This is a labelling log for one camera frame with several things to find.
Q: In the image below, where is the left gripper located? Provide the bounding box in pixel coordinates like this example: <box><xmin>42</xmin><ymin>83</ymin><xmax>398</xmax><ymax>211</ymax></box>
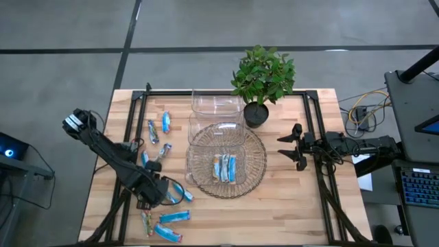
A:
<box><xmin>132</xmin><ymin>171</ymin><xmax>171</xmax><ymax>211</ymax></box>

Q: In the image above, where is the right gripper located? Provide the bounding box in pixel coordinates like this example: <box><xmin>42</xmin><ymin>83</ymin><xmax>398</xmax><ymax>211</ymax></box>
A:
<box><xmin>276</xmin><ymin>123</ymin><xmax>320</xmax><ymax>172</ymax></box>

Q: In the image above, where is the white silver packet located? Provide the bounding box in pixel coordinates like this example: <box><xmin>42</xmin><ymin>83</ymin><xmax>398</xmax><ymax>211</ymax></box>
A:
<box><xmin>220</xmin><ymin>153</ymin><xmax>230</xmax><ymax>184</ymax></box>

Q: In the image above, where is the round woven placemat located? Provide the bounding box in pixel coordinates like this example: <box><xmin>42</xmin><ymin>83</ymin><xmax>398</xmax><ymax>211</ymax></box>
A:
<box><xmin>186</xmin><ymin>122</ymin><xmax>268</xmax><ymax>200</ymax></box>

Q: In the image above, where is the black power adapter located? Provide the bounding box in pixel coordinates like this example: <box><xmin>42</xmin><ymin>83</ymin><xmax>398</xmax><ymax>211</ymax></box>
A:
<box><xmin>355</xmin><ymin>106</ymin><xmax>370</xmax><ymax>132</ymax></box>

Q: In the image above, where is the green plant in black pot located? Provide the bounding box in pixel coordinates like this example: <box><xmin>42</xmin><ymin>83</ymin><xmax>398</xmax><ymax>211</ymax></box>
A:
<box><xmin>230</xmin><ymin>44</ymin><xmax>296</xmax><ymax>130</ymax></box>

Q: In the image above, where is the dark grey equipment cart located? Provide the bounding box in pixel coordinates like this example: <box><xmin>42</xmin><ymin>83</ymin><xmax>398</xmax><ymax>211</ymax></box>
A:
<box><xmin>383</xmin><ymin>70</ymin><xmax>439</xmax><ymax>164</ymax></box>

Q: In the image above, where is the black caster wheel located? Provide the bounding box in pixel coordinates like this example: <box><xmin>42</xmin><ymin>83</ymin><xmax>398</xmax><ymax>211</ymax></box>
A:
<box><xmin>372</xmin><ymin>224</ymin><xmax>394</xmax><ymax>246</ymax></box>

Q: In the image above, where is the blue backlit keyboard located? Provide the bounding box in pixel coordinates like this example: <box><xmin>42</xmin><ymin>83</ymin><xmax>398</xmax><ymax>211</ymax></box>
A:
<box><xmin>399</xmin><ymin>167</ymin><xmax>439</xmax><ymax>209</ymax></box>

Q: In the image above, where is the black side stand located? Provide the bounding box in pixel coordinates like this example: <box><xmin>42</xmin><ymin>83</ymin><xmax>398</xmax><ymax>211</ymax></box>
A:
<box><xmin>0</xmin><ymin>159</ymin><xmax>56</xmax><ymax>247</ymax></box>

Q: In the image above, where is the screen with blue display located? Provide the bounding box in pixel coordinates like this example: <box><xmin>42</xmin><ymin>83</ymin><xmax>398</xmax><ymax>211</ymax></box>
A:
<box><xmin>414</xmin><ymin>115</ymin><xmax>439</xmax><ymax>137</ymax></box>

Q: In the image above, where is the black pole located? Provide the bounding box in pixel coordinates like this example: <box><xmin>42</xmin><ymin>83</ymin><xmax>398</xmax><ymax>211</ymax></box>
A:
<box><xmin>399</xmin><ymin>46</ymin><xmax>439</xmax><ymax>84</ymax></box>

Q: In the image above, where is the black computer with blue light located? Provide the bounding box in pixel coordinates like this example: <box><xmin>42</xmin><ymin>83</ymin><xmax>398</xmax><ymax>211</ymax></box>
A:
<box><xmin>0</xmin><ymin>132</ymin><xmax>30</xmax><ymax>162</ymax></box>

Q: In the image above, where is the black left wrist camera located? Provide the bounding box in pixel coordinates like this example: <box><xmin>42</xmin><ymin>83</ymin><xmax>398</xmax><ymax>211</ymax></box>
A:
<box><xmin>145</xmin><ymin>160</ymin><xmax>163</xmax><ymax>174</ymax></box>

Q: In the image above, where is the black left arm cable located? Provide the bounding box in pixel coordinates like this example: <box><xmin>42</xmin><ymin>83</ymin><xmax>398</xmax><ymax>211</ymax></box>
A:
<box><xmin>160</xmin><ymin>176</ymin><xmax>187</xmax><ymax>207</ymax></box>

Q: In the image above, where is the yellow cable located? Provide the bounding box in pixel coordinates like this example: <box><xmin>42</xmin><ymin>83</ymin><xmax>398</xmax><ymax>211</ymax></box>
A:
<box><xmin>348</xmin><ymin>89</ymin><xmax>391</xmax><ymax>125</ymax></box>

